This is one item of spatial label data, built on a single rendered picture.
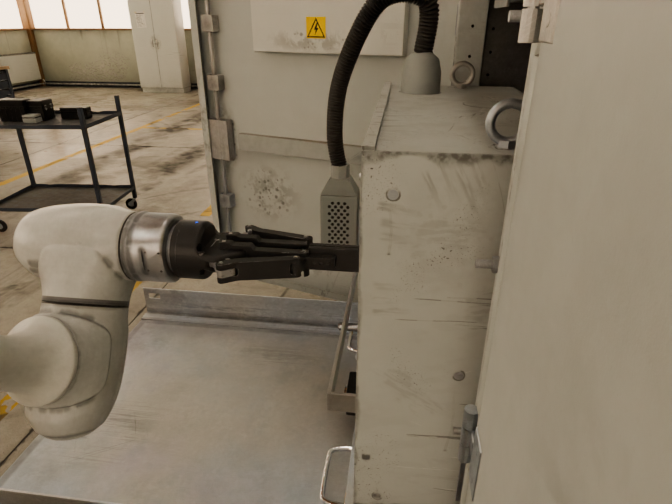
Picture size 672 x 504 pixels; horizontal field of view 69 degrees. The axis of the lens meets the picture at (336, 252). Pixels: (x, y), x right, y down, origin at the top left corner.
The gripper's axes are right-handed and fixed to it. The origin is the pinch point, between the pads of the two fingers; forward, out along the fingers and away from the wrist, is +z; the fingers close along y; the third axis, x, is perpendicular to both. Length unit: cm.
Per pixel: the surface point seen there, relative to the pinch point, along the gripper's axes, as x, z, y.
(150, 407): -38, -36, -11
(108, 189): -105, -238, -319
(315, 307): -33, -11, -41
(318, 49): 21, -11, -56
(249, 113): 6, -30, -65
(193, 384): -38, -31, -18
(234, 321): -38, -30, -40
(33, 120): -40, -261, -280
